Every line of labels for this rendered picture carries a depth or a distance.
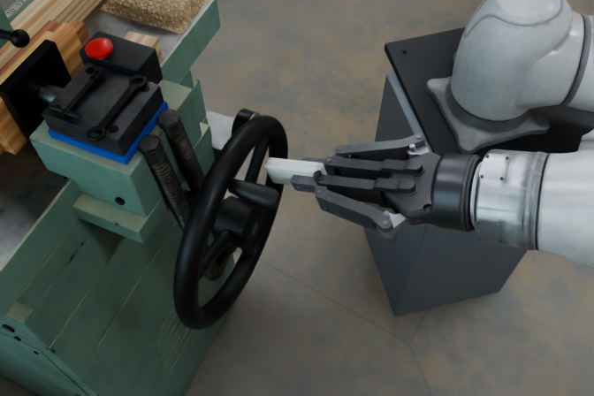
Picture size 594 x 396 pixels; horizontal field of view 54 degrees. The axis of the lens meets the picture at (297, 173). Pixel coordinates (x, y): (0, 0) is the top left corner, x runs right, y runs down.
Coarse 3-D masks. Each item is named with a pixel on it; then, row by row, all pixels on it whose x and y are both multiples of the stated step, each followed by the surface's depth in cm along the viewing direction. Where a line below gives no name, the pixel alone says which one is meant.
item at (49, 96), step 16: (48, 48) 69; (32, 64) 67; (48, 64) 69; (64, 64) 72; (16, 80) 66; (32, 80) 68; (48, 80) 70; (64, 80) 73; (16, 96) 66; (32, 96) 69; (48, 96) 69; (16, 112) 67; (32, 112) 69; (32, 128) 70
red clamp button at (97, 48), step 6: (90, 42) 65; (96, 42) 65; (102, 42) 65; (108, 42) 65; (90, 48) 64; (96, 48) 64; (102, 48) 64; (108, 48) 64; (90, 54) 64; (96, 54) 64; (102, 54) 64; (108, 54) 65
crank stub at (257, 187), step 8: (232, 184) 65; (240, 184) 65; (248, 184) 65; (256, 184) 65; (232, 192) 65; (240, 192) 65; (248, 192) 64; (256, 192) 64; (264, 192) 64; (272, 192) 64; (248, 200) 65; (256, 200) 64; (264, 200) 64; (272, 200) 64; (264, 208) 64; (272, 208) 64
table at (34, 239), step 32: (160, 32) 84; (192, 32) 85; (160, 64) 80; (192, 64) 89; (0, 160) 71; (32, 160) 71; (0, 192) 68; (32, 192) 68; (64, 192) 68; (0, 224) 66; (32, 224) 66; (64, 224) 70; (96, 224) 72; (128, 224) 69; (0, 256) 63; (32, 256) 67; (0, 288) 63; (0, 320) 65
